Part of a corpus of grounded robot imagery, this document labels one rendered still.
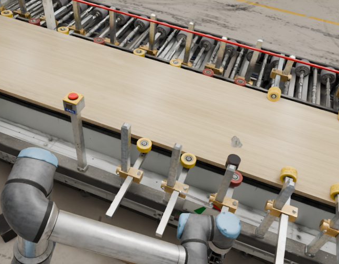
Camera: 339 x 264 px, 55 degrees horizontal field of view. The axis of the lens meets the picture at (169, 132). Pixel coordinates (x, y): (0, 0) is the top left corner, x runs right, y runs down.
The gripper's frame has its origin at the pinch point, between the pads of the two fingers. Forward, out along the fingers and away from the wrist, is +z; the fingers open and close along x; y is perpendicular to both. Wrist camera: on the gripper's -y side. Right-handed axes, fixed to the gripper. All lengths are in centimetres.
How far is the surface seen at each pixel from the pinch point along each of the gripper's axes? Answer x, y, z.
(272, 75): 6, -135, -12
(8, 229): -125, -2, 71
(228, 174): -4.4, -27.1, -26.1
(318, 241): 45, -27, -2
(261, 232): 20.7, -27.1, 8.1
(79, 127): -78, -28, -22
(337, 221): 45, -27, -20
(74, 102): -78, -26, -39
